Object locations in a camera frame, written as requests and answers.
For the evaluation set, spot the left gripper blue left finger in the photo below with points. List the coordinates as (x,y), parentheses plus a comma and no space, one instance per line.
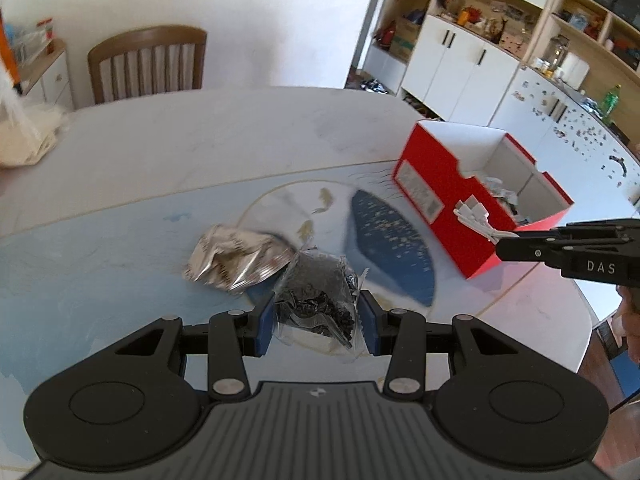
(266,319)

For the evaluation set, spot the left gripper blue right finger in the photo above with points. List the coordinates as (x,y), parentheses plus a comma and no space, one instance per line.
(373,323)

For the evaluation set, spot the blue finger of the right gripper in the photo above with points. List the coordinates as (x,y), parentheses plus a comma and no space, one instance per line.
(529,246)

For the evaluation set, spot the bag of black clips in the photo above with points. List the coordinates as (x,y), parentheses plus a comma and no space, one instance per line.
(318,294)

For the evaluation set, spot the silver foil bag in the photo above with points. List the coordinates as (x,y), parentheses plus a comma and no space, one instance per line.
(232,259)

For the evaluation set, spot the white plastic fork packet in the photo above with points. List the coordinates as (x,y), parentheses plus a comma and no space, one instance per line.
(473,214)

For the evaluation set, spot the white printed sachet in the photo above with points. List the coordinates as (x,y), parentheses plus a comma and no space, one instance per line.
(498,190)

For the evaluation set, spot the right hand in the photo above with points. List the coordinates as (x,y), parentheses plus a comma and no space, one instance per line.
(630,323)

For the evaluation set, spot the red cardboard shoe box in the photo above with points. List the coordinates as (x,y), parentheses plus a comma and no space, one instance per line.
(449,171)

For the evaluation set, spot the wooden dining chair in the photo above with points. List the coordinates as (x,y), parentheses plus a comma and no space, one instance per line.
(147,61)

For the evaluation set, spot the clear plastic bag with food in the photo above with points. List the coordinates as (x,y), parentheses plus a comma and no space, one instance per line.
(27,130)

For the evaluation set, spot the white sideboard cabinet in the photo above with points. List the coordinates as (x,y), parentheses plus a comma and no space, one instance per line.
(46,79)

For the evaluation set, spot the white wall cabinet unit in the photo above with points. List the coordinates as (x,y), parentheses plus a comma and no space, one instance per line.
(562,76)

